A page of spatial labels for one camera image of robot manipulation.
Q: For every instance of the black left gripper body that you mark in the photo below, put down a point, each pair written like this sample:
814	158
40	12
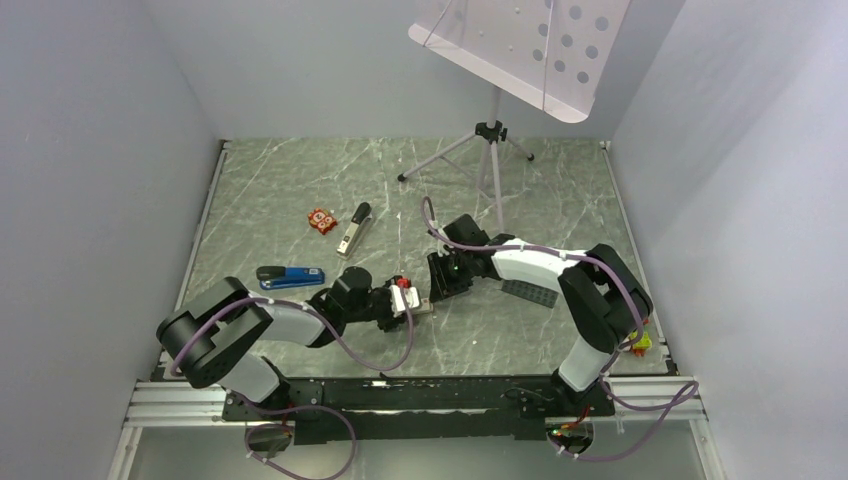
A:
380	308

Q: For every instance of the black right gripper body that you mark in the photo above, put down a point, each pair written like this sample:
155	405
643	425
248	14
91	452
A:
465	255

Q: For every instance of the black silver stapler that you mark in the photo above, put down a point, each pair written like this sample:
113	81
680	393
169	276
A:
359	225

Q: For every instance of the white staple box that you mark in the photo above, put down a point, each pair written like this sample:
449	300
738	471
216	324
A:
424	308

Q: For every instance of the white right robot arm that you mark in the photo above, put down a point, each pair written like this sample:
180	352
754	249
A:
605	300

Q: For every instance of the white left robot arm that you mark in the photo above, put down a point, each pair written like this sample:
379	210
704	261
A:
210	338

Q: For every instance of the blue black stapler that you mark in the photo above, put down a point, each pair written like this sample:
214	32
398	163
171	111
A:
285	277

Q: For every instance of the dark grey lego baseplate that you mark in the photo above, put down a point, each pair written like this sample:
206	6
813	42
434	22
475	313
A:
530	292

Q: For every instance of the red cartoon eraser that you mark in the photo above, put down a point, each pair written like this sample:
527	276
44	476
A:
322	220

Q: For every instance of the white perforated music stand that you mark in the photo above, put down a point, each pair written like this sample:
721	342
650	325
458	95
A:
548	54

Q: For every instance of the colourful lego toy car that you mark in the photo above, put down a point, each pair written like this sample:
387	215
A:
642	344

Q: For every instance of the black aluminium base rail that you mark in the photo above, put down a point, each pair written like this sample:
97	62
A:
320	410

